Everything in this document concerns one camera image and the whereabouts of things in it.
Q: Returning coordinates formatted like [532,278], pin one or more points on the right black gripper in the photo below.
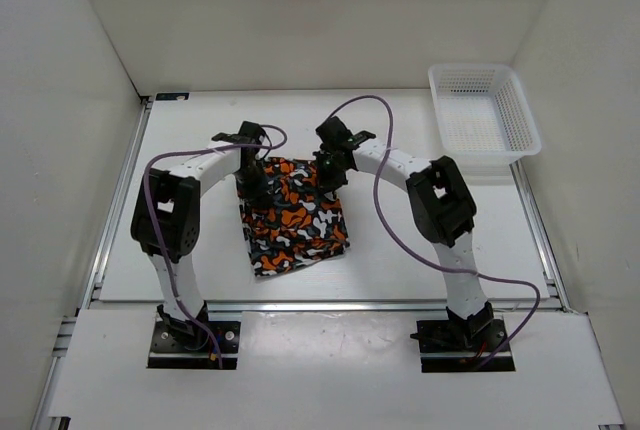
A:
[325,183]

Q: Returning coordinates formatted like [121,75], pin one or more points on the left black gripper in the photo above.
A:
[255,196]

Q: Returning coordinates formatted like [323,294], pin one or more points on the orange camouflage patterned shorts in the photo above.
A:
[300,226]

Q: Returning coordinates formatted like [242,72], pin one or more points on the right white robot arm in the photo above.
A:
[442,207]

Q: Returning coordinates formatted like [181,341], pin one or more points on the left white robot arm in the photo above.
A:
[167,216]

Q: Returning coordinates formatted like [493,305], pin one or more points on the small blue label sticker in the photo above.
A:
[172,96]

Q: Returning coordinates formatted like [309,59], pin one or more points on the white plastic mesh basket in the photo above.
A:
[483,117]

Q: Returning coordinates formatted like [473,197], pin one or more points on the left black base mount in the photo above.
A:
[181,345]

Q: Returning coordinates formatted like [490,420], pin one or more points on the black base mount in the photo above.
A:
[444,349]
[181,345]

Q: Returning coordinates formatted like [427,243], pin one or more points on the aluminium front rail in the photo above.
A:
[552,304]

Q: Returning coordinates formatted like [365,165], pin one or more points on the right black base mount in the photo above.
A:
[444,349]

